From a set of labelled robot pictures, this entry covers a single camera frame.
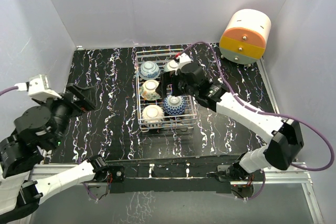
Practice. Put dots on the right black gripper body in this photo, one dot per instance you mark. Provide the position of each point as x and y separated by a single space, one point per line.
190 90

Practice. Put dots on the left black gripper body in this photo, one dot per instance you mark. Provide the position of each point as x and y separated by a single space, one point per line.
64 108

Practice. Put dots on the pale green bowl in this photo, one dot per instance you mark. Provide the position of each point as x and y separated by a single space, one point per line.
171 66

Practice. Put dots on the blue white patterned bowl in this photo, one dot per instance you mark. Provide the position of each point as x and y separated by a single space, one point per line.
149 70

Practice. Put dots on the red patterned bowl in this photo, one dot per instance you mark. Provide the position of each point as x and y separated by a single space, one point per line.
174 106

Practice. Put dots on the cream bowl leaf pattern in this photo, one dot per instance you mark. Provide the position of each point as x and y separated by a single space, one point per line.
148 90

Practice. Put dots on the white bowl brown rim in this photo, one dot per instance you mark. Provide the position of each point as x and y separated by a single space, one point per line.
152 116

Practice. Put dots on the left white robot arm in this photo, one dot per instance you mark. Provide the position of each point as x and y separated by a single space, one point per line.
42 127

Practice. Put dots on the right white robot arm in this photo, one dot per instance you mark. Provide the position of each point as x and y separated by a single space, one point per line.
283 138

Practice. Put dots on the pastel round drawer cabinet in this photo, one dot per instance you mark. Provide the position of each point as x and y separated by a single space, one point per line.
245 37

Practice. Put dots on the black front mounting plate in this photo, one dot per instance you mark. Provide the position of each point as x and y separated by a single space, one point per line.
168 172

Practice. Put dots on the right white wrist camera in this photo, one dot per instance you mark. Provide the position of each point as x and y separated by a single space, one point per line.
182 59

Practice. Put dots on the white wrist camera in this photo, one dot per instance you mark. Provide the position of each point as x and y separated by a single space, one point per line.
182 59
38 88

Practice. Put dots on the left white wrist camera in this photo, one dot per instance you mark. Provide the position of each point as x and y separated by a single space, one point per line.
38 88

